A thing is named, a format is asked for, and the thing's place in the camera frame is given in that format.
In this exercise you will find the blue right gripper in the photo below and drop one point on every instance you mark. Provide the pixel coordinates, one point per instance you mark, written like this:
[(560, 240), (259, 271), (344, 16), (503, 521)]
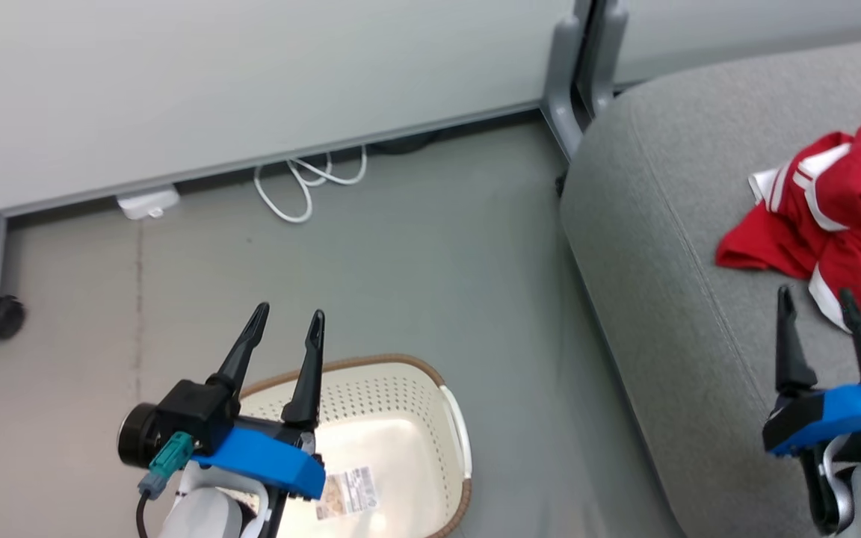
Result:
[(834, 415)]

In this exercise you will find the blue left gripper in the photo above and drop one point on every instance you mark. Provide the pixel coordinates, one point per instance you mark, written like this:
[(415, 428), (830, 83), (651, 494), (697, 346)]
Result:
[(266, 456)]

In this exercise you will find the red garment with white trim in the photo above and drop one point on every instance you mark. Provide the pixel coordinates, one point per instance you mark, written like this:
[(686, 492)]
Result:
[(782, 246)]

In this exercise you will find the cream perforated laundry basket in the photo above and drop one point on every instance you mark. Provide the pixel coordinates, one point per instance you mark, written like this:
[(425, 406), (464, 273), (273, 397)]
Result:
[(400, 418)]

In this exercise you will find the printed sticker in basket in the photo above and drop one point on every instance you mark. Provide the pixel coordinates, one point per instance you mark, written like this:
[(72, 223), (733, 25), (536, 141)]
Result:
[(347, 493)]

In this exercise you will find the grey fabric sofa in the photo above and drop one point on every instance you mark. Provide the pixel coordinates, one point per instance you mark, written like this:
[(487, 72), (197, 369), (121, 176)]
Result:
[(699, 373)]

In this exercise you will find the white power adapter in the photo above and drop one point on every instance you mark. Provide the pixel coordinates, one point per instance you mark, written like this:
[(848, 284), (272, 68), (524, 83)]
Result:
[(148, 203)]

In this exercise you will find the large white partition panel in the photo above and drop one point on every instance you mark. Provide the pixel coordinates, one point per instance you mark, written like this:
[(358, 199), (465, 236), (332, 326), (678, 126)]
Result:
[(251, 82)]

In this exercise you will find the small white partition panel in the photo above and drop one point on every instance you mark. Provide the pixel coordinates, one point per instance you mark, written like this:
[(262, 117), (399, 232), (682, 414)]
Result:
[(759, 33)]

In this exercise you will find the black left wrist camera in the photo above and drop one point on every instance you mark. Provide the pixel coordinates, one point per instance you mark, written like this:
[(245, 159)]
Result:
[(191, 411)]

